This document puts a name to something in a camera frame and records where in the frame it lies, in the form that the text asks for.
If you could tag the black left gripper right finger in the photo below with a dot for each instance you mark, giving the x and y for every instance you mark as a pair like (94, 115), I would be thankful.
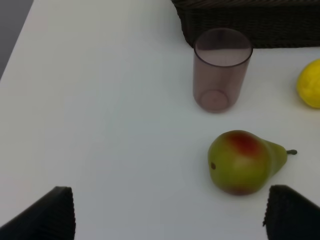
(290, 216)

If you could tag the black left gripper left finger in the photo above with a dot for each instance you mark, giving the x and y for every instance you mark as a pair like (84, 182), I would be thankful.
(52, 217)

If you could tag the green red pear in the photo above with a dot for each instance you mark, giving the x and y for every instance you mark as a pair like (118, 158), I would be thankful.
(241, 163)

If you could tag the yellow lemon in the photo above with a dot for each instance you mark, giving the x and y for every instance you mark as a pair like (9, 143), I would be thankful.
(308, 84)

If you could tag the translucent purple plastic cup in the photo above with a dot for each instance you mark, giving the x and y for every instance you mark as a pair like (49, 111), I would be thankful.
(220, 63)

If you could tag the dark brown wicker basket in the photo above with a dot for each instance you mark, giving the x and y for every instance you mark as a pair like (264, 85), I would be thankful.
(269, 24)

